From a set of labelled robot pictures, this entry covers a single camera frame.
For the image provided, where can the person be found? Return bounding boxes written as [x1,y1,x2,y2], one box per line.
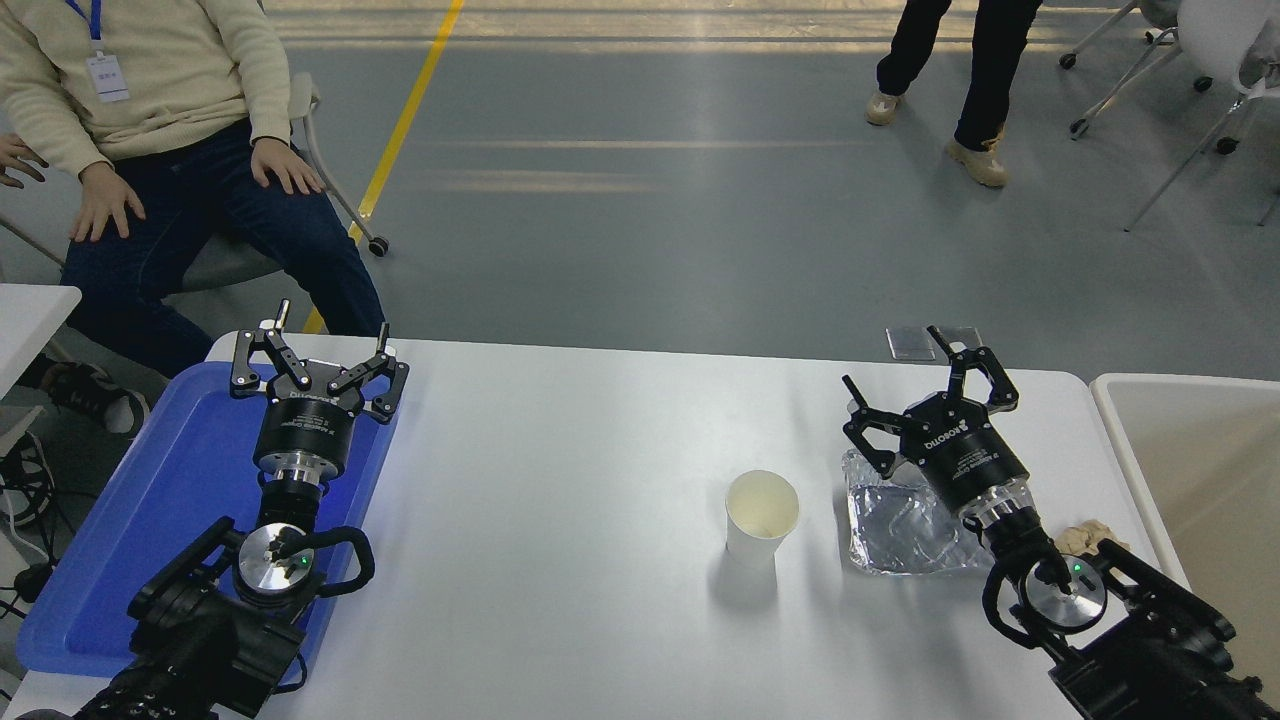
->
[865,0,1043,189]
[0,0,387,438]

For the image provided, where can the blue plastic tray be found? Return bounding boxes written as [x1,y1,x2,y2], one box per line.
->
[15,362,401,681]

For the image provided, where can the name badge on blue lanyard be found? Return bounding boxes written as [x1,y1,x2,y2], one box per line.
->
[65,0,132,104]

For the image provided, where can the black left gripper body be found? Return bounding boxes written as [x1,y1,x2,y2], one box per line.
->
[253,358,367,473]

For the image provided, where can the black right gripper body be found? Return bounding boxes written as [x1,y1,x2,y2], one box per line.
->
[900,392,1032,517]

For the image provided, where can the person's right hand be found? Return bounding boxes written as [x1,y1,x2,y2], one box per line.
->
[68,160,149,244]

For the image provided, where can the large pale bin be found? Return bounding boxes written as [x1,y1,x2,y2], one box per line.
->
[1090,373,1280,706]

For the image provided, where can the person's left hand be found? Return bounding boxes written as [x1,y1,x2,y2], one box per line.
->
[248,137,327,198]

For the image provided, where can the white paper cup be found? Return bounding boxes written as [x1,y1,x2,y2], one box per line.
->
[725,470,801,567]

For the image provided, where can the silver foil tray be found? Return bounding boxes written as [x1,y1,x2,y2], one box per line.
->
[843,447,1001,578]

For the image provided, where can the grey wheeled chair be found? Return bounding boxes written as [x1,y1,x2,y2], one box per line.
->
[0,72,391,296]

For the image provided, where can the person's hand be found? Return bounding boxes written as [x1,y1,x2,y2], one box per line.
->
[0,135,49,191]

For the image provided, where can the white chair with metal legs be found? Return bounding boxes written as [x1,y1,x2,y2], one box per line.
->
[1058,0,1216,93]
[1068,0,1280,233]

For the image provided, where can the white side table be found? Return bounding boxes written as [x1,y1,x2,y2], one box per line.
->
[0,284,83,401]

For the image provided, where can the crumpled tan paper ball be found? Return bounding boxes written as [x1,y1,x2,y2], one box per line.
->
[1055,518,1131,559]

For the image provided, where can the black floor cable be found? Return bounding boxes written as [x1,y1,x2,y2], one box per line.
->
[0,432,59,529]

